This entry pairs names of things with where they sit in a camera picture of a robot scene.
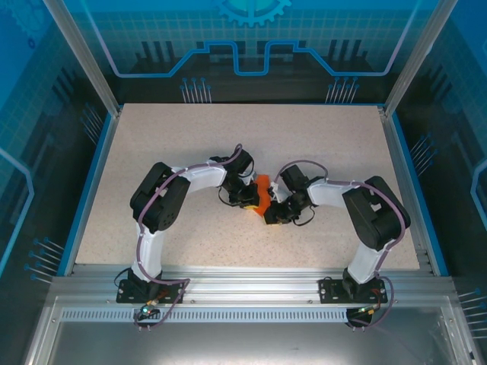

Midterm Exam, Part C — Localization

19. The grey metal tray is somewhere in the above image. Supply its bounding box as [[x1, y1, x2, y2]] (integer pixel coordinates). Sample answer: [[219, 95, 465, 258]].
[[22, 296, 487, 365]]

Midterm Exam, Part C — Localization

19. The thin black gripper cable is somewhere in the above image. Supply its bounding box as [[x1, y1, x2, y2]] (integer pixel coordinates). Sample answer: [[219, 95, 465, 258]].
[[218, 185, 235, 207], [294, 205, 318, 228]]

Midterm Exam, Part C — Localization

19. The aluminium frame rail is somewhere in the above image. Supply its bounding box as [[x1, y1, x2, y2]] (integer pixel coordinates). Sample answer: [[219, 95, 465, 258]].
[[51, 265, 457, 305]]

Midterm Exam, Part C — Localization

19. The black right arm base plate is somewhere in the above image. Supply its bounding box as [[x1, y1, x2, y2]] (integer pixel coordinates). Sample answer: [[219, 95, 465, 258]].
[[318, 276, 389, 305]]

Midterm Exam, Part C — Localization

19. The slotted metal cable duct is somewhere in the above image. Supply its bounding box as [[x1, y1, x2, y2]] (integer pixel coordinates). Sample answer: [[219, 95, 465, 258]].
[[60, 308, 423, 324]]

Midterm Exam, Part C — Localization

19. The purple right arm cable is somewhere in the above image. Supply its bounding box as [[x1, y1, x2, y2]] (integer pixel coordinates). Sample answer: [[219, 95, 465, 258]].
[[272, 159, 407, 332]]

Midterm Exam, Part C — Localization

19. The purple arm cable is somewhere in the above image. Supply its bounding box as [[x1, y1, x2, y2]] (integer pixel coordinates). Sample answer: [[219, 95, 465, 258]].
[[132, 143, 244, 332], [272, 159, 407, 332]]

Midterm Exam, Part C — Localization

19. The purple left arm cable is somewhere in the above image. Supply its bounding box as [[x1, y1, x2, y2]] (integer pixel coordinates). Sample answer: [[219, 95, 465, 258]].
[[132, 143, 244, 332]]

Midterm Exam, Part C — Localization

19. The aluminium side rail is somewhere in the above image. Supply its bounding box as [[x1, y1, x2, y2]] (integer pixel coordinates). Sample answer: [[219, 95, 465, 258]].
[[377, 106, 435, 275]]

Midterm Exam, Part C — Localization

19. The cable connector with LED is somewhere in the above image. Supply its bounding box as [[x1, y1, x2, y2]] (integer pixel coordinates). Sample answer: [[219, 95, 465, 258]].
[[138, 298, 163, 319], [355, 303, 383, 319]]

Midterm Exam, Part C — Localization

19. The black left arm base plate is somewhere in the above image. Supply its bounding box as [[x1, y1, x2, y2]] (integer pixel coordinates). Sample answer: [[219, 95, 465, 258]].
[[116, 279, 187, 305]]

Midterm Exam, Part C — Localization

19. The aluminium frame post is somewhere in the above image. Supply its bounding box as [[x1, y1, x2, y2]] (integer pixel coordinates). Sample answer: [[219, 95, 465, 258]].
[[382, 0, 461, 117], [41, 0, 123, 117]]

